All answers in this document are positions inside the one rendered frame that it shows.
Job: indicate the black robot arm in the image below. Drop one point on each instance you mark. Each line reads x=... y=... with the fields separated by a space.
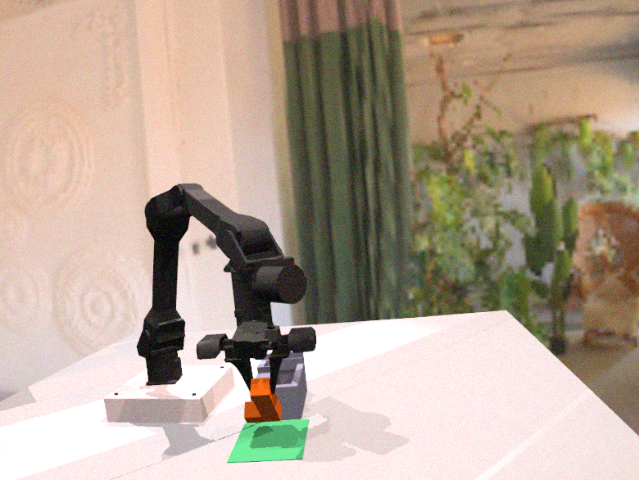
x=259 y=271

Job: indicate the orange l-shaped part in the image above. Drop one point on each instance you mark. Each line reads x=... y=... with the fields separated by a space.
x=265 y=407

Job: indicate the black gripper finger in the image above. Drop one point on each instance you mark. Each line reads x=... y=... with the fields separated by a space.
x=275 y=363
x=244 y=367

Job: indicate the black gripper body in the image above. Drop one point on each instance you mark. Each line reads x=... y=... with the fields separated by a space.
x=298 y=340

